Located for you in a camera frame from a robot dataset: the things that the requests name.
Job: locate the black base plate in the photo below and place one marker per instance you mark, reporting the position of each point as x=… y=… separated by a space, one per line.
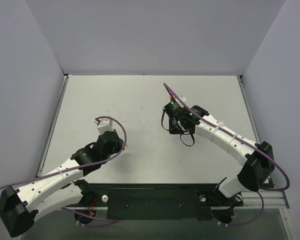
x=177 y=201

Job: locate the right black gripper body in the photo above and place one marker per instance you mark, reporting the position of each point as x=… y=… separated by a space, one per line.
x=173 y=122

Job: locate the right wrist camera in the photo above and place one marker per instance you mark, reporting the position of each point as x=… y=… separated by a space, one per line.
x=178 y=98

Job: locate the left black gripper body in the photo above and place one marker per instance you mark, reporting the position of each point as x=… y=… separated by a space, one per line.
x=112 y=136

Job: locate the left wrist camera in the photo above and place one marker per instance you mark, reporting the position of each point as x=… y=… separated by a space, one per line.
x=104 y=125

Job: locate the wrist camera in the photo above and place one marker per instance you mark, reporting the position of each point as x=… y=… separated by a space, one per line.
x=178 y=98
x=104 y=125

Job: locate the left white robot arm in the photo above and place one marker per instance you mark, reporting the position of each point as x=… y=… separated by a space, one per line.
x=21 y=207

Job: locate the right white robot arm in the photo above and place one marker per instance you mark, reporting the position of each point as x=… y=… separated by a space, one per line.
x=252 y=156

